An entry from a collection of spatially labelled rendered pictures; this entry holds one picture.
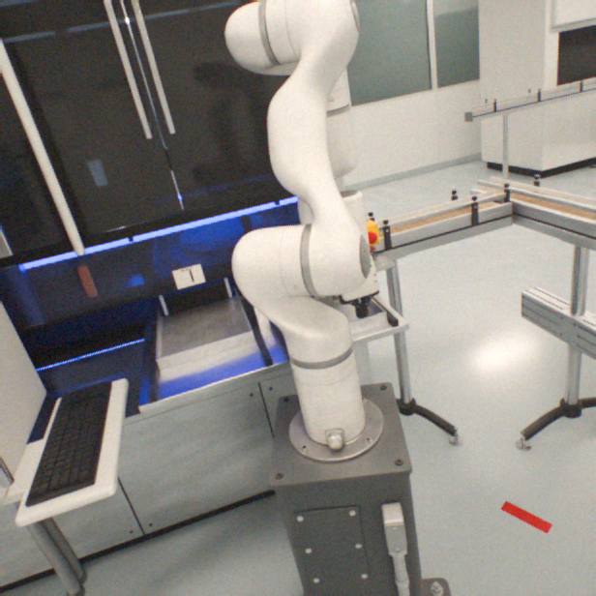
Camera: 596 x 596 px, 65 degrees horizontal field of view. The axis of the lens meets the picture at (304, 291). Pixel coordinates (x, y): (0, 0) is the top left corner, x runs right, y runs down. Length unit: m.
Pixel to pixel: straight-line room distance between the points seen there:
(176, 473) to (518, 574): 1.16
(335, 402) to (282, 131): 0.47
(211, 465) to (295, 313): 1.13
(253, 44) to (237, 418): 1.24
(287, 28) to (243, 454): 1.42
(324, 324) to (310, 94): 0.37
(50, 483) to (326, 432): 0.61
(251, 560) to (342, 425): 1.10
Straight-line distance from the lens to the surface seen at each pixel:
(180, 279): 1.47
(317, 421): 0.89
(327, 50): 0.81
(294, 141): 0.77
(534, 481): 2.06
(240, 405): 1.70
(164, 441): 1.76
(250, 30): 0.87
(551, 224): 1.86
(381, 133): 6.58
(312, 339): 0.79
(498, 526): 1.92
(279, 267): 0.74
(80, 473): 1.17
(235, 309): 1.50
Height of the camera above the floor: 1.50
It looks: 24 degrees down
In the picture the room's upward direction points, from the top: 11 degrees counter-clockwise
